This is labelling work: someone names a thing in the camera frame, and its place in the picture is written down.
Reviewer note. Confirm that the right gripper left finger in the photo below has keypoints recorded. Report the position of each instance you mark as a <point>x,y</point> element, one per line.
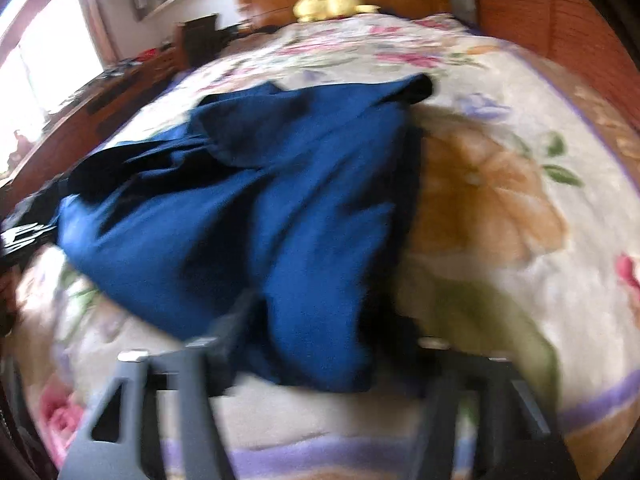
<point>225,343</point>

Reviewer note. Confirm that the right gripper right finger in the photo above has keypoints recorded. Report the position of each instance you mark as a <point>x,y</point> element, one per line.
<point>417,367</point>

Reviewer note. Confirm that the navy blue blazer jacket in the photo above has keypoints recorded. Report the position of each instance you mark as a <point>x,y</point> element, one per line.
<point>302,196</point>

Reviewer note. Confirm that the wooden desk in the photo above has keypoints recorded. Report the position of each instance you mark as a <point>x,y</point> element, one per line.
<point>88,125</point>

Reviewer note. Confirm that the floral bed blanket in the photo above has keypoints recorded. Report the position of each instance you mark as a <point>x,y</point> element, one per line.
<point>525,243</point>

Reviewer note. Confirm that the wooden chair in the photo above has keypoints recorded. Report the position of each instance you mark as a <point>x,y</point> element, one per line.
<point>197,42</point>

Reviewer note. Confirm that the yellow plush toy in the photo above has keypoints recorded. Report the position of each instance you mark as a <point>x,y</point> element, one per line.
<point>307,11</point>

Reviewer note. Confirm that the wooden louvered wardrobe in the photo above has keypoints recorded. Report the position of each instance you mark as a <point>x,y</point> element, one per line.
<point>574,34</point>

